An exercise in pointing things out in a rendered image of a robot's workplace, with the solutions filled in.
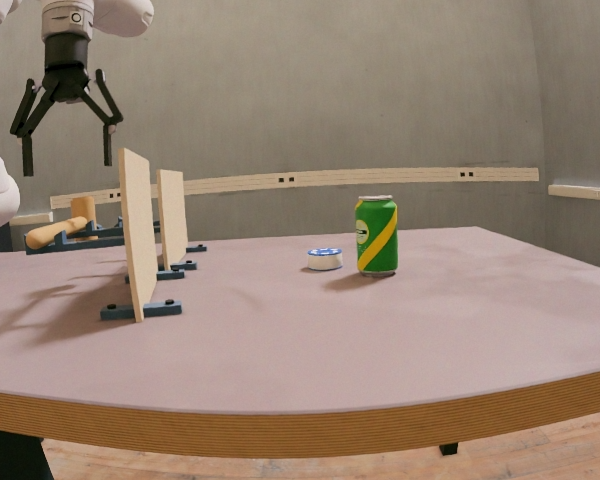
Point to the green drink can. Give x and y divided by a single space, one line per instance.
376 235

